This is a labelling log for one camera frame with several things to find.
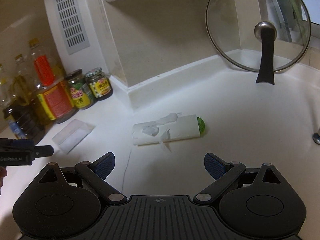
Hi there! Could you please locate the person hand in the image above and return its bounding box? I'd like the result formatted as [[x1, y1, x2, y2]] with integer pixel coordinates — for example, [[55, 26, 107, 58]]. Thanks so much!
[[0, 166, 8, 190]]

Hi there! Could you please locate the clear plastic box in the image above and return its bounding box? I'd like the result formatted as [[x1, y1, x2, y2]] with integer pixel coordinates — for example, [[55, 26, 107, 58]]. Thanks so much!
[[52, 119, 95, 154]]

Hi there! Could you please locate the sunflower oil bottle blue label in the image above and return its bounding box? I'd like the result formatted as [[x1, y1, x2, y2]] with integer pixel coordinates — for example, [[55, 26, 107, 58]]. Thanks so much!
[[1, 64, 45, 145]]

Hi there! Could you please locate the soybean paste jar black lid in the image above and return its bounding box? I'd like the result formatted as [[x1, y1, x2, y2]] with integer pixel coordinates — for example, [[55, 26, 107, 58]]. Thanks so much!
[[65, 69, 96, 109]]

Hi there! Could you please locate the oil bottle gold cap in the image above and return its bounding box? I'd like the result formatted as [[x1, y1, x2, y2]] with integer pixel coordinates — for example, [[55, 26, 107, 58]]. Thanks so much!
[[10, 54, 51, 136]]

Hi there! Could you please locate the sauce jar checkered lid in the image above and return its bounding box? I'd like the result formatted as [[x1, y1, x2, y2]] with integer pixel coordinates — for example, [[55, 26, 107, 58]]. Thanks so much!
[[85, 67, 113, 101]]

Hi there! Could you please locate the steel faucet pipe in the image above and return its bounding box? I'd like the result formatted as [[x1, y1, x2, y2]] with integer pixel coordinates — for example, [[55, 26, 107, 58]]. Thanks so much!
[[312, 129, 320, 145]]

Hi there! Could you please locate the soy sauce bottle red handle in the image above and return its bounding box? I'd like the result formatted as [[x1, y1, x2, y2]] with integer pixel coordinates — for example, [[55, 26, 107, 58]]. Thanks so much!
[[29, 37, 77, 124]]

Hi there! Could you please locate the glass pot lid black handle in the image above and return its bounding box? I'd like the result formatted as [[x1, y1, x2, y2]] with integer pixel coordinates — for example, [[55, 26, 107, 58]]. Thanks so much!
[[205, 0, 311, 84]]

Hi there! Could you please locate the grey wall vent grille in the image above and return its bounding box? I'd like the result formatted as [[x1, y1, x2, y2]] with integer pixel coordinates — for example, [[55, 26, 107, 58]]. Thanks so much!
[[53, 0, 90, 55]]

